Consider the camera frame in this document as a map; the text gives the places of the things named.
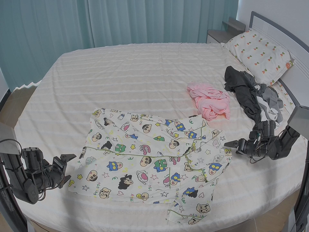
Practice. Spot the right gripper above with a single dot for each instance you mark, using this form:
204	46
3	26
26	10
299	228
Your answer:
245	147

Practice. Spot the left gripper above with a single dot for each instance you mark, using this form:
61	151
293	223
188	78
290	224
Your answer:
54	177

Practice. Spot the white printed pyjama top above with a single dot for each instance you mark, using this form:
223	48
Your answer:
144	158

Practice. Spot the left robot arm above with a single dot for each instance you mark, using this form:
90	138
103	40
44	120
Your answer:
24	185

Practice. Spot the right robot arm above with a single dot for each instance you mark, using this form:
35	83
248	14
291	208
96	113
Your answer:
282	144

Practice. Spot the pile of clothes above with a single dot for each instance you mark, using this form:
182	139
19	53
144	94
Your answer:
243	90

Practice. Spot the pink garment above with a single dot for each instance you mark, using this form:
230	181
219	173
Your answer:
210	100

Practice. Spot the white printed pillow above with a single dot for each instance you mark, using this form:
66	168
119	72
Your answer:
260	54

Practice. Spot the bed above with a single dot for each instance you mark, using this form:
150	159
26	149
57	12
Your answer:
132	76

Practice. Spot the grey bedside table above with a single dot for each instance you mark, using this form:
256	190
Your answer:
219	35

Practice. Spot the blue-green curtain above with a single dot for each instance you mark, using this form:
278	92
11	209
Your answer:
120	13

